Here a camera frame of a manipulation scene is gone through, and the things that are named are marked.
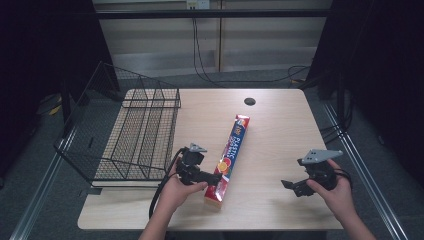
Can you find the metal floor rail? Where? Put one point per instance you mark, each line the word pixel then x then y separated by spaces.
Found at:
pixel 40 186
pixel 363 173

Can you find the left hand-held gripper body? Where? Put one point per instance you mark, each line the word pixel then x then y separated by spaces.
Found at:
pixel 190 164

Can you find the person's left hand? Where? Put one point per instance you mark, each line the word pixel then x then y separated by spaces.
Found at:
pixel 176 193

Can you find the dark horizontal frame bar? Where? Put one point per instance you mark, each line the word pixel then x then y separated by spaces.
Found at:
pixel 213 13

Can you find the white wall power outlet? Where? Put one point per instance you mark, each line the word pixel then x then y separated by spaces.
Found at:
pixel 198 4

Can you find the long plastic wrap box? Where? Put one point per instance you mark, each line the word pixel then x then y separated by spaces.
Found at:
pixel 230 156

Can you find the person's right hand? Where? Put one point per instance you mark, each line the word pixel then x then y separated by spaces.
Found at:
pixel 335 200

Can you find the dark curtain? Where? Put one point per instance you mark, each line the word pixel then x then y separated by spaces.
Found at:
pixel 386 83
pixel 33 66

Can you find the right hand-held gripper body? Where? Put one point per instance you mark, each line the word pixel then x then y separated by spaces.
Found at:
pixel 319 166

